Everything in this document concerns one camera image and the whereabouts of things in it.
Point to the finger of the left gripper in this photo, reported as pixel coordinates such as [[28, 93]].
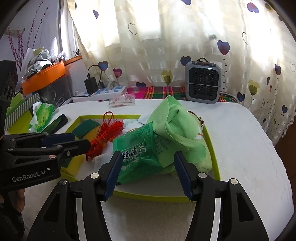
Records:
[[57, 139], [71, 149]]

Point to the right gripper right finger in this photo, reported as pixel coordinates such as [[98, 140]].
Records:
[[239, 219]]

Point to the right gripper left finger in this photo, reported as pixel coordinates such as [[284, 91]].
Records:
[[57, 219]]

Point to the red tassel knot ornament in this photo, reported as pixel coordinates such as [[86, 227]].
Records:
[[110, 129]]

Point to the green plastic tea packet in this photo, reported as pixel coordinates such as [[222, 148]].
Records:
[[139, 151]]

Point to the light green cloth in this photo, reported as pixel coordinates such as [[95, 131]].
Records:
[[172, 121]]

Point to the white socks bundle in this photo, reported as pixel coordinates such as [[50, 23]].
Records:
[[130, 125], [143, 119]]

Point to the person's left hand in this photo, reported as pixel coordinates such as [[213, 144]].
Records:
[[19, 202]]

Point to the black smartphone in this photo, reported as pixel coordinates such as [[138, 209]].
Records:
[[56, 125]]

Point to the green sponge front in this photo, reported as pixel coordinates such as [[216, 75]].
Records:
[[67, 162]]

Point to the yellow-green shallow box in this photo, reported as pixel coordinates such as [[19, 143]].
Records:
[[157, 187]]

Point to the yellow green sponge rear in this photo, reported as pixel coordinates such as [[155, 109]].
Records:
[[84, 128]]

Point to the green white plastic wrapper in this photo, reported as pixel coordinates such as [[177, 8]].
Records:
[[42, 114]]

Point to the yellow-green box lid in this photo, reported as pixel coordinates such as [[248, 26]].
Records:
[[22, 124]]

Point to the striped green box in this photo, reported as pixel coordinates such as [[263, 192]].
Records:
[[16, 112]]

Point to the white socks bundle in box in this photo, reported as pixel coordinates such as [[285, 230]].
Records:
[[130, 125]]

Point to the white blue power strip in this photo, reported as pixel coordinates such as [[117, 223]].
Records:
[[101, 94]]

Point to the white fleece table cover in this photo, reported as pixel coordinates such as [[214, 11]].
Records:
[[243, 151]]

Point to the black power adapter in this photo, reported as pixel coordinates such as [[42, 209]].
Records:
[[91, 85]]

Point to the orange shelf tray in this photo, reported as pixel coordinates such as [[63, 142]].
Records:
[[47, 76]]

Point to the clear plastic packet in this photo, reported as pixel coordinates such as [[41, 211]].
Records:
[[122, 100]]

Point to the rolled green towel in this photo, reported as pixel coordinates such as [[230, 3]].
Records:
[[194, 150]]

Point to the colourful plaid cloth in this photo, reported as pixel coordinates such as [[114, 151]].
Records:
[[152, 92]]

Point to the pink branch decoration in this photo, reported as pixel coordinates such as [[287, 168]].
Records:
[[15, 36]]

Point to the heart pattern curtain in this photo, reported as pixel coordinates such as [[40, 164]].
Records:
[[137, 43]]

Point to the grey mini fan heater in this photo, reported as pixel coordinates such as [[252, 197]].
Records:
[[202, 81]]

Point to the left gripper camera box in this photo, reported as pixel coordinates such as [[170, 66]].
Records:
[[8, 81]]

